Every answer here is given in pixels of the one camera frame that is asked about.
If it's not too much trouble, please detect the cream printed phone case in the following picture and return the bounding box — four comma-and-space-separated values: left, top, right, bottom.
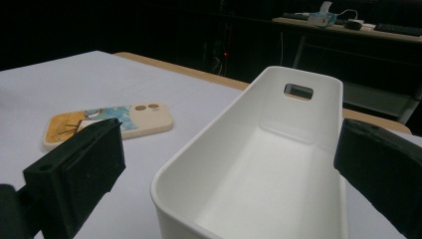
42, 103, 174, 152

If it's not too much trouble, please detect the wooden desk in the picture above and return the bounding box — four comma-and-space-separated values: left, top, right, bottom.
272, 16, 422, 125

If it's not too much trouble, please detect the tissue box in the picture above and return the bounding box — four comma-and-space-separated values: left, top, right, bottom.
307, 0, 338, 28

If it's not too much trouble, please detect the white plastic storage box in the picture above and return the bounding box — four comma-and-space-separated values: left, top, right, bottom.
149, 65, 349, 239

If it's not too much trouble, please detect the black computer mouse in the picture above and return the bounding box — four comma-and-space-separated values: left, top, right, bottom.
342, 19, 363, 32

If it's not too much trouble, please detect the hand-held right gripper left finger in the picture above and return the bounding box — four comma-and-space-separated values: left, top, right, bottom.
22, 118, 127, 239

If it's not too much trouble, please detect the white cable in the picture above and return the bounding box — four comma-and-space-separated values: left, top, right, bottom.
336, 8, 360, 21

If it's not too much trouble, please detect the black keyboard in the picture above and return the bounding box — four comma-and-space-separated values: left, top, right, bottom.
373, 22, 422, 38

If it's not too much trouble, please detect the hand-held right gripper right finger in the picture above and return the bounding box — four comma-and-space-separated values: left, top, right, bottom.
332, 118, 422, 239

